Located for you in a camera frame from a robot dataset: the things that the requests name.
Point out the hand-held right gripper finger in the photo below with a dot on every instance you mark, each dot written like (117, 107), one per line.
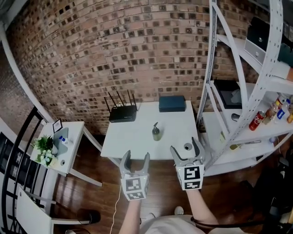
(176, 155)
(198, 149)

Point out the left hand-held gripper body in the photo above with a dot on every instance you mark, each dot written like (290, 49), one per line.
(135, 186)

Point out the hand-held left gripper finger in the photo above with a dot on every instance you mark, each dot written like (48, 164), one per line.
(124, 162)
(146, 163)

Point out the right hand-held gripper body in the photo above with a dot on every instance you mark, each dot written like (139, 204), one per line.
(190, 177)

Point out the dark pump bottle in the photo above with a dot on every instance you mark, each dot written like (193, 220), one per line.
(156, 133)

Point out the person's left forearm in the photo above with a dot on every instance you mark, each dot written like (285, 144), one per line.
(131, 217)

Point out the person's right forearm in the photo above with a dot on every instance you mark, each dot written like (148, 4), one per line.
(201, 208)

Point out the brown drink bottle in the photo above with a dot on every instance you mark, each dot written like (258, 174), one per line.
(269, 112)

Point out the clear bottle blue label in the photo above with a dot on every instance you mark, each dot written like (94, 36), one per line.
(282, 112)

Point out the person's right white shoe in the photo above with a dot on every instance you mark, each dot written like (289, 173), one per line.
(179, 210)

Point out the black router with antennas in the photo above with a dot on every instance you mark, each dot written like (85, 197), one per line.
(122, 114)

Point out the black computer mouse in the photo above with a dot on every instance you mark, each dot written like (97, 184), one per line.
(235, 117)

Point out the person's white shirt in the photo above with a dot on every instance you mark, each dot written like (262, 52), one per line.
(176, 226)

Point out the dark blue box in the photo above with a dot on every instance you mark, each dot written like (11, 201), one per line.
(172, 104)

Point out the white side table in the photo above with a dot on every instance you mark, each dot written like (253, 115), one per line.
(73, 141)

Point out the black open box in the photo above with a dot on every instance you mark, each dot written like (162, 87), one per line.
(226, 93)

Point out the red soda can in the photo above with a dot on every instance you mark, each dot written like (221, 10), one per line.
(256, 120)

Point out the small framed sign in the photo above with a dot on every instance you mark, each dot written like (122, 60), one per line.
(57, 125)

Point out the white flower plant bouquet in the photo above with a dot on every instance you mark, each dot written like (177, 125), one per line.
(44, 150)

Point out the white metal shelving rack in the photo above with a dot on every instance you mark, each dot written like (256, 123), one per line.
(261, 75)

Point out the white chair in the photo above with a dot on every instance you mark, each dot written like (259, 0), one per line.
(34, 213)

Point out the black metal railing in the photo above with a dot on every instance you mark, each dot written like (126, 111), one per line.
(16, 160)

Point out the white drawer with knob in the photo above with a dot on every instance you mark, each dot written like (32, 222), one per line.
(253, 51)

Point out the black drawer box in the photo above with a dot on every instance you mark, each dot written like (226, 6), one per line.
(258, 36)

